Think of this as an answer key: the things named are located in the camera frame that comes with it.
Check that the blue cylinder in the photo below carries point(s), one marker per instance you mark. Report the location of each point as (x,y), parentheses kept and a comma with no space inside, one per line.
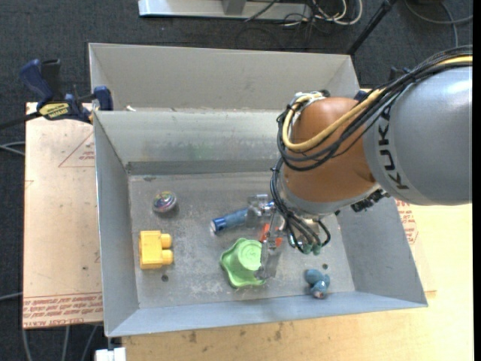
(229,221)

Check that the green plastic cup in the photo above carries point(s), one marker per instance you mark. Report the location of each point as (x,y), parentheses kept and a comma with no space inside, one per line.
(242,261)

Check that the iridescent small ball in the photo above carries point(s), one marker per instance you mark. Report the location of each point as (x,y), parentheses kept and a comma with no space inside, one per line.
(164,201)

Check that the yellow toy brick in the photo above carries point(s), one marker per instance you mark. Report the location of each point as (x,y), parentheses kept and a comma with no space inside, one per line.
(151,249)

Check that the orange plastic piece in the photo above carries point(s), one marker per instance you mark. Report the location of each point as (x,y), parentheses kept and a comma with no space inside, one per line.
(265,232)

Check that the grey metal bin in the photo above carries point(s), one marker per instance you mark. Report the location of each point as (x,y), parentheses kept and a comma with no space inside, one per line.
(195,186)

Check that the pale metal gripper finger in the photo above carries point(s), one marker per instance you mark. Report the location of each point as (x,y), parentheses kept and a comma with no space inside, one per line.
(275,261)
(265,265)

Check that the blue toy animal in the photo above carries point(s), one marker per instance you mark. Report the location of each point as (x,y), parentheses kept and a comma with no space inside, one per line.
(317,281)

